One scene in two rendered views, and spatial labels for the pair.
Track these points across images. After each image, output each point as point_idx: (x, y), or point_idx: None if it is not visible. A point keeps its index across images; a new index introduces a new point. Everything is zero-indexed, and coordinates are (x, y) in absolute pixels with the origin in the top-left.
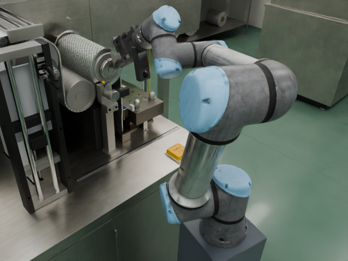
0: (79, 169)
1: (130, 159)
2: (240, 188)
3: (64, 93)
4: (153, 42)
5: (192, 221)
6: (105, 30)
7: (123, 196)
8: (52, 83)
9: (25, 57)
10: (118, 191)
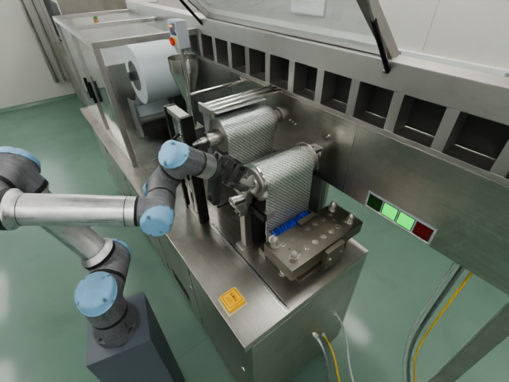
0: (225, 225)
1: (231, 258)
2: (75, 290)
3: None
4: None
5: (136, 300)
6: (363, 176)
7: (184, 252)
8: None
9: (213, 126)
10: (191, 249)
